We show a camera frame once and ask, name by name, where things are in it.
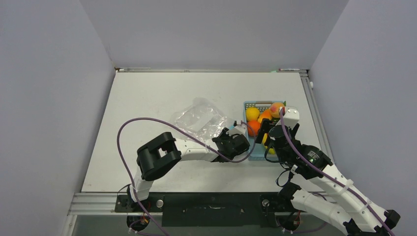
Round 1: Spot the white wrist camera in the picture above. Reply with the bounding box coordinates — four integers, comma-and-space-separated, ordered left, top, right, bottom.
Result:
283, 106, 300, 129
227, 124, 247, 136

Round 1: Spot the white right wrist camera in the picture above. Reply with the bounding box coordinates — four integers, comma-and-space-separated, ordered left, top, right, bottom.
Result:
283, 106, 300, 129

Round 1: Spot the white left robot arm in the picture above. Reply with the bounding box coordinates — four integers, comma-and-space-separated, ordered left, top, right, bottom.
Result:
127, 125, 250, 211

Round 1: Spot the clear zip top bag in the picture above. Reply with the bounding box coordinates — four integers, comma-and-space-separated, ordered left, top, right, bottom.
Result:
170, 97, 234, 141

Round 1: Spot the aluminium frame rail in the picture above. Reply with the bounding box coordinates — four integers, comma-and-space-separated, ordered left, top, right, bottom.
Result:
299, 70, 334, 161
69, 192, 333, 215

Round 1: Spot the yellow banana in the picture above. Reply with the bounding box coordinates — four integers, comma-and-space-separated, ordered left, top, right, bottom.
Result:
262, 133, 276, 155

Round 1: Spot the light blue plastic basket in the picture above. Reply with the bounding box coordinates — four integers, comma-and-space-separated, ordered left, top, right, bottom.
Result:
243, 101, 286, 161

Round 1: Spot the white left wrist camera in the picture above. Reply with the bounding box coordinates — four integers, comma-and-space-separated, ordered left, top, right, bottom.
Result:
227, 124, 247, 136

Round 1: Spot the peach fruit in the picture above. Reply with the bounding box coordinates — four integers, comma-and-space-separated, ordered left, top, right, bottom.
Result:
269, 102, 285, 118

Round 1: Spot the aluminium right frame rail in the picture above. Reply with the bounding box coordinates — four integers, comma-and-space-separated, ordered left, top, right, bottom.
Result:
299, 70, 334, 161

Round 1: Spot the orange fruit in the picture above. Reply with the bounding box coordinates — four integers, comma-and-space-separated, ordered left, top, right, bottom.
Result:
247, 120, 261, 137

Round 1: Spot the yellow lemon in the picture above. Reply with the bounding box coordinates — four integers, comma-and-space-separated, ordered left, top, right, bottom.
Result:
245, 107, 260, 122

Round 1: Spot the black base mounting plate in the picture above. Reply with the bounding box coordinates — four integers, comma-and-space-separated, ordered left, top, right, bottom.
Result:
115, 193, 310, 228

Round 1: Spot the aluminium front frame rail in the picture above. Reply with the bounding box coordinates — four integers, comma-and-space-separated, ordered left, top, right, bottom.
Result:
69, 192, 333, 215

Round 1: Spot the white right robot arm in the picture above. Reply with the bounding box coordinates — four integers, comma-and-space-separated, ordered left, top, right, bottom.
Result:
256, 119, 400, 236

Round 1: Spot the orange carrot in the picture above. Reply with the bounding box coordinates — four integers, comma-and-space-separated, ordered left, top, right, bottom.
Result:
257, 109, 273, 123

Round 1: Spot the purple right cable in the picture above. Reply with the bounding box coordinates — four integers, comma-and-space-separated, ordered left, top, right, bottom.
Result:
278, 109, 396, 236

